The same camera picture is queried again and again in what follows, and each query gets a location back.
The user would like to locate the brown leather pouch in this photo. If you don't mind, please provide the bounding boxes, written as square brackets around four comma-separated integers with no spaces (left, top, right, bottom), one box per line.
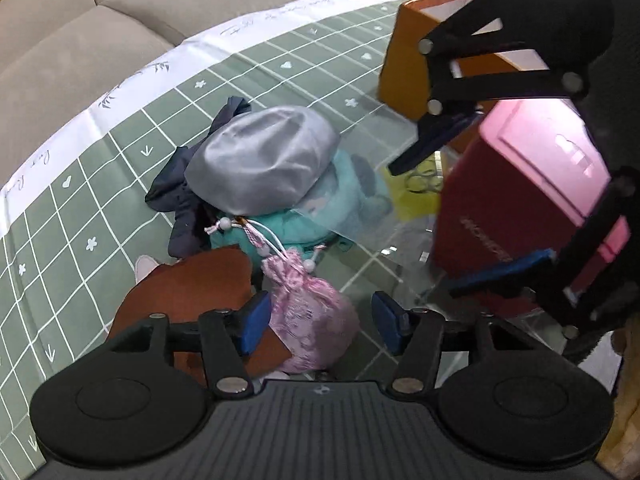
[107,245,292,387]

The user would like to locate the teal plush toy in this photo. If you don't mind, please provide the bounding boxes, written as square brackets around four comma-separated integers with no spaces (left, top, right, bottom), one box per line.
[210,149,394,262]

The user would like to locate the pink drawstring pouch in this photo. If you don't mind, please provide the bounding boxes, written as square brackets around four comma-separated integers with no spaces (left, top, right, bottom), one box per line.
[205,215,361,374]

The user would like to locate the orange cardboard box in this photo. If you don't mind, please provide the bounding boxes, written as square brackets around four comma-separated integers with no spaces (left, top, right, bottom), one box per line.
[377,0,548,157]

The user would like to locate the clear plastic bag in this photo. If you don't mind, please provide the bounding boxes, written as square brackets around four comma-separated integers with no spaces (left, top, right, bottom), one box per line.
[292,95,453,306]

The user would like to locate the red box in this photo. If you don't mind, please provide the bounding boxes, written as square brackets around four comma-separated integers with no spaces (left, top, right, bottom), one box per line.
[431,99,632,313]

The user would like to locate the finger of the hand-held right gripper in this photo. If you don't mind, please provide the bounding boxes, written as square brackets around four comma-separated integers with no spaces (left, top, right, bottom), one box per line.
[387,0,587,177]
[447,166,640,342]

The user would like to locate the navy blue socks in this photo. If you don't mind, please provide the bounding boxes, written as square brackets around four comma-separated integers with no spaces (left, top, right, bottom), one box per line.
[144,97,252,259]

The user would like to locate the grey satin hat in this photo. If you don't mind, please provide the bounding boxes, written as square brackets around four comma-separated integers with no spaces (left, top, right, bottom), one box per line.
[183,105,344,219]

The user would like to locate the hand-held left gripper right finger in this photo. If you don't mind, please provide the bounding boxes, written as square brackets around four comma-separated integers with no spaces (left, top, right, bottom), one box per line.
[371,291,531,395]

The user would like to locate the green grid tablecloth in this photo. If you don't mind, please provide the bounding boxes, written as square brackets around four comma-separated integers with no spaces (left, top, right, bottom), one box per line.
[0,0,453,467]

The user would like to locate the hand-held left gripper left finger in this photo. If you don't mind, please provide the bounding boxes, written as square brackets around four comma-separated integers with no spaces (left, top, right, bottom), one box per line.
[107,290,273,397]

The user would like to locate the beige sofa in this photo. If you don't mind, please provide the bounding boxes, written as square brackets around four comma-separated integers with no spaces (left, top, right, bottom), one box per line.
[0,0,447,196]

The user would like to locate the yellow packet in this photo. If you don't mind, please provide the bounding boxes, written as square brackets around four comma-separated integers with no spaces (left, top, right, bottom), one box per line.
[382,155,444,222]

